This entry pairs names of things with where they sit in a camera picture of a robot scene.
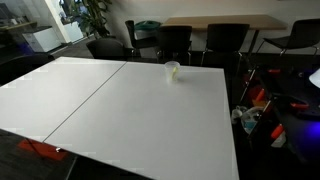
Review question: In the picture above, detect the yellow highlighter marker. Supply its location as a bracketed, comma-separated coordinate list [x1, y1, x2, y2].
[170, 66, 179, 82]

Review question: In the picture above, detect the clear plastic measuring cup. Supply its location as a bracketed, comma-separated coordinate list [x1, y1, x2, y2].
[163, 60, 181, 83]

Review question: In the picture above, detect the black chair with square back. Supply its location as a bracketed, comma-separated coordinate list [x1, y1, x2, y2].
[156, 25, 193, 66]

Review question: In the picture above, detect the black chair with slim back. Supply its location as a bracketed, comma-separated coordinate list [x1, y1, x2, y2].
[124, 19, 159, 58]

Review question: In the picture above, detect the green bag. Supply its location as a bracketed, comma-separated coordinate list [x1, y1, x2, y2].
[134, 20, 162, 32]

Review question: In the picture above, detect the black rounded armchair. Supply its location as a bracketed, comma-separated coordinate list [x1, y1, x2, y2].
[85, 37, 135, 62]

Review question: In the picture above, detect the black chair with wide back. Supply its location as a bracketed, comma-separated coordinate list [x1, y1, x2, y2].
[200, 23, 251, 68]

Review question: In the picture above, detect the wooden top table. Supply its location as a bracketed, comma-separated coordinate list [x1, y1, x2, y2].
[160, 14, 288, 58]

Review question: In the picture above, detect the clear plastic tub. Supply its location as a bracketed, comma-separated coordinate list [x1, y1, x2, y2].
[240, 106, 265, 135]

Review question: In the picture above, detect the green potted plant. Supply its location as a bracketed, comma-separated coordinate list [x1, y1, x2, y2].
[70, 0, 114, 40]

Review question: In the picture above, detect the white low cabinet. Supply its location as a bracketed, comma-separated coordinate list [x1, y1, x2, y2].
[22, 25, 63, 54]

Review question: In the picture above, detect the orange tape patch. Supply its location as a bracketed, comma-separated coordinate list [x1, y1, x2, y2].
[17, 138, 70, 162]

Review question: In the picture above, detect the black low lounge chair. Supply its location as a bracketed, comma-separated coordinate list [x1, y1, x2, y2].
[0, 53, 56, 87]

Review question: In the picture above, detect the black chair with curved shell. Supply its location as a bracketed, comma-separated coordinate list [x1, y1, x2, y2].
[255, 18, 320, 57]

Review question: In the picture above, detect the white lamp shade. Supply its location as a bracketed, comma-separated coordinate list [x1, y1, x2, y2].
[308, 68, 320, 90]

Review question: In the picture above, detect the wooden wall shelf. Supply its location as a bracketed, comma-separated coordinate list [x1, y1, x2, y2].
[0, 21, 38, 33]

